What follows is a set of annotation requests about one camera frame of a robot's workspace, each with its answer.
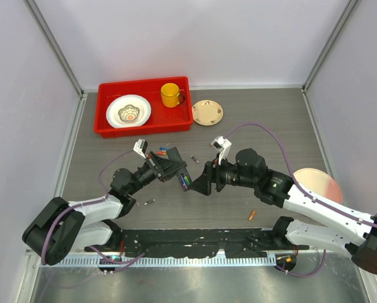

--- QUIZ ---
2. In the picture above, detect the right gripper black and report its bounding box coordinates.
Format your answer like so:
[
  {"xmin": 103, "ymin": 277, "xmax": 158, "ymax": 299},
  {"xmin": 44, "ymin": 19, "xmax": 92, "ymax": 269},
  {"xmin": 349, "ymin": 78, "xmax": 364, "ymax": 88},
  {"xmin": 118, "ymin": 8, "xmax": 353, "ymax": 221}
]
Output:
[{"xmin": 189, "ymin": 152, "xmax": 257, "ymax": 196}]

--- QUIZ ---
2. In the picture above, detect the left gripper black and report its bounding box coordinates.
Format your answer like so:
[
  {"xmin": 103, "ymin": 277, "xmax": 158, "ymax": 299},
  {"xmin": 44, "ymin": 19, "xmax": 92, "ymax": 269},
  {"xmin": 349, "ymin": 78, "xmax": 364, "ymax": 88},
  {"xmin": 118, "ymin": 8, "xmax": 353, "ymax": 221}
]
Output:
[{"xmin": 127, "ymin": 151, "xmax": 186, "ymax": 196}]

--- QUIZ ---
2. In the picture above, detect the black remote control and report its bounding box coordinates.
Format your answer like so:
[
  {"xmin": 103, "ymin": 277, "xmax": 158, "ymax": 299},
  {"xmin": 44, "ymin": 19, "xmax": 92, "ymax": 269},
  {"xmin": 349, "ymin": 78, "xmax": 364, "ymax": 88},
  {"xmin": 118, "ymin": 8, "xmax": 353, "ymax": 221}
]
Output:
[{"xmin": 167, "ymin": 147, "xmax": 192, "ymax": 192}]

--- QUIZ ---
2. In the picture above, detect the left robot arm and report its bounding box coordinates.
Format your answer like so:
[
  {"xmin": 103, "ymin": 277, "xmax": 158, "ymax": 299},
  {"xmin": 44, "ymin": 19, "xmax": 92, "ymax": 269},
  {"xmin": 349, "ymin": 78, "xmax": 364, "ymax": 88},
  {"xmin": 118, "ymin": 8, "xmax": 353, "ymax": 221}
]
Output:
[{"xmin": 22, "ymin": 148, "xmax": 191, "ymax": 266}]

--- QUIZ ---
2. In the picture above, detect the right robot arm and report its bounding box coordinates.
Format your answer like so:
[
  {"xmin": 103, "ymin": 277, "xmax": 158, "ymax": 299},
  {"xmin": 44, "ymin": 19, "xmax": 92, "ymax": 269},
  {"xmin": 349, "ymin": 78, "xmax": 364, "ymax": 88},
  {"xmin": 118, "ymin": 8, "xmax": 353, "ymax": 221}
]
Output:
[{"xmin": 189, "ymin": 148, "xmax": 377, "ymax": 275}]

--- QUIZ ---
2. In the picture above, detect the red plastic tray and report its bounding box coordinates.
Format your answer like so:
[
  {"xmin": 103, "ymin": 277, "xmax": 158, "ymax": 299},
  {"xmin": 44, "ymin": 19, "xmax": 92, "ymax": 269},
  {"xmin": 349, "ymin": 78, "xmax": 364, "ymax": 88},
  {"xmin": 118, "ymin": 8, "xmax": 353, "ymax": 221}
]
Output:
[{"xmin": 93, "ymin": 76, "xmax": 193, "ymax": 138}]

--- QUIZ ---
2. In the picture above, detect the beige floral saucer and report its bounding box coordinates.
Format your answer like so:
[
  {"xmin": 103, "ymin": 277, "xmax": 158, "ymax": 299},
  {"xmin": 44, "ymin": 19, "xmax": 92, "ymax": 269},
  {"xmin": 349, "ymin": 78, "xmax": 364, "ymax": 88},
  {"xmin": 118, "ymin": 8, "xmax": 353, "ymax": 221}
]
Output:
[{"xmin": 192, "ymin": 100, "xmax": 224, "ymax": 126}]

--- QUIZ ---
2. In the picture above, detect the white paper plate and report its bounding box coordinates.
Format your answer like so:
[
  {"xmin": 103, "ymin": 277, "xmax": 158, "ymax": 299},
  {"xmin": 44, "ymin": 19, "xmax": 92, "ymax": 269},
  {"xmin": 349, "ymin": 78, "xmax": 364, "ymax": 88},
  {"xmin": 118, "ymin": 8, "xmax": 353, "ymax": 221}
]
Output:
[{"xmin": 106, "ymin": 94, "xmax": 152, "ymax": 128}]

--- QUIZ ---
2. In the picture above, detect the yellow mug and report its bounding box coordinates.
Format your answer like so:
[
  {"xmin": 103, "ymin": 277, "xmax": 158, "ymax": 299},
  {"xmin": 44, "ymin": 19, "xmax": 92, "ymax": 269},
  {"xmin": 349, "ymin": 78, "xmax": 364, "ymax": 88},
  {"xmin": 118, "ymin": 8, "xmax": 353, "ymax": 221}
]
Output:
[{"xmin": 160, "ymin": 83, "xmax": 186, "ymax": 108}]

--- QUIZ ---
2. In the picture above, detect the pink rimmed plate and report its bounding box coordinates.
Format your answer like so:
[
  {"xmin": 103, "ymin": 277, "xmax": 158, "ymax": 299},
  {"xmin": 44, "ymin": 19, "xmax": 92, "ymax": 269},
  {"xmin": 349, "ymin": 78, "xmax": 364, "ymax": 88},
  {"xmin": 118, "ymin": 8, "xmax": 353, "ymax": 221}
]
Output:
[{"xmin": 294, "ymin": 168, "xmax": 343, "ymax": 204}]

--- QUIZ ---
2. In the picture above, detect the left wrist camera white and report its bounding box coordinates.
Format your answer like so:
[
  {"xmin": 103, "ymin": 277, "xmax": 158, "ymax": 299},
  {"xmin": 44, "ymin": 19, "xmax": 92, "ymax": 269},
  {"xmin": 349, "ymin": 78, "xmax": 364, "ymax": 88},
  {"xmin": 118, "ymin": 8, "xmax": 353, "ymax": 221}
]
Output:
[{"xmin": 133, "ymin": 139, "xmax": 148, "ymax": 158}]

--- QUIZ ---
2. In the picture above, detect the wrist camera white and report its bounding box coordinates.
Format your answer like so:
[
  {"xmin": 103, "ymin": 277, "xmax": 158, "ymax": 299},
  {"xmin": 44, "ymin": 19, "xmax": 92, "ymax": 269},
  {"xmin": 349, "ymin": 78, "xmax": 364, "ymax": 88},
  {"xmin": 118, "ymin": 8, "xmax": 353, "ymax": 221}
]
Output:
[
  {"xmin": 133, "ymin": 139, "xmax": 148, "ymax": 158},
  {"xmin": 210, "ymin": 136, "xmax": 232, "ymax": 165}
]

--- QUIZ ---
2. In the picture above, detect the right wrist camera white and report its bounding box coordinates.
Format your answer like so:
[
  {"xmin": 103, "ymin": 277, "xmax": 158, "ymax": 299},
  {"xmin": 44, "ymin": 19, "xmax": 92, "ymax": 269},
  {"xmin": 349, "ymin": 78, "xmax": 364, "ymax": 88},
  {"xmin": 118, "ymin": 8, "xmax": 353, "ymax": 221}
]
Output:
[{"xmin": 210, "ymin": 136, "xmax": 232, "ymax": 165}]

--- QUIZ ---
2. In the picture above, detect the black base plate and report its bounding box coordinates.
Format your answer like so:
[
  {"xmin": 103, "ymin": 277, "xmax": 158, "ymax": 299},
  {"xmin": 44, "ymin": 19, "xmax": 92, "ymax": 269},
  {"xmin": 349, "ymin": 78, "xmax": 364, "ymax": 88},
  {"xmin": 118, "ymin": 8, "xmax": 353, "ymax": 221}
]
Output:
[{"xmin": 94, "ymin": 229, "xmax": 309, "ymax": 259}]

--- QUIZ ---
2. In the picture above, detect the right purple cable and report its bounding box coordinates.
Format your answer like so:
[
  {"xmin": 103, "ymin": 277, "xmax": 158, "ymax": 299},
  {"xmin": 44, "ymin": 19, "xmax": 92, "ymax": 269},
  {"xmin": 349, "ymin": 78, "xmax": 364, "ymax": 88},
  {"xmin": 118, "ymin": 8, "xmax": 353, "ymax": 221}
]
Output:
[{"xmin": 224, "ymin": 122, "xmax": 377, "ymax": 278}]

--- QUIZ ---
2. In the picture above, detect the white slotted cable duct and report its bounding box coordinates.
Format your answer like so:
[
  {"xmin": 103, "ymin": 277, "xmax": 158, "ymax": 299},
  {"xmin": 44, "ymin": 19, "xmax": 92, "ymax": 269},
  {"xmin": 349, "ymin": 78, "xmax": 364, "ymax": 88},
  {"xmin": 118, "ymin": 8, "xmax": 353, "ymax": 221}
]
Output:
[{"xmin": 54, "ymin": 254, "xmax": 277, "ymax": 268}]

